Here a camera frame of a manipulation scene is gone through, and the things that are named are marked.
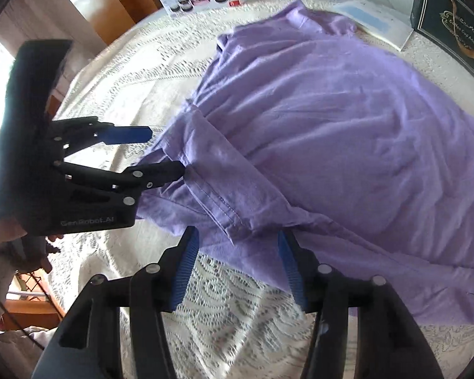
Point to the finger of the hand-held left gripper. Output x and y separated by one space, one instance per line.
128 134
170 171

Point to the purple shirt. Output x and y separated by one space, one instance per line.
320 146

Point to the white padded envelope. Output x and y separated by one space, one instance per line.
373 19

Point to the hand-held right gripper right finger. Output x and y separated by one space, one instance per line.
290 262

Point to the person's left hand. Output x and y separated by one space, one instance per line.
43 250

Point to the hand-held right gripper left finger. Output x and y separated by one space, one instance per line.
186 262

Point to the wooden cabinet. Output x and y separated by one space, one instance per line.
102 0

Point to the white lace tablecloth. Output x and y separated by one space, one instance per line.
134 71

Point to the black gift box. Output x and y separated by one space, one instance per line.
452 19

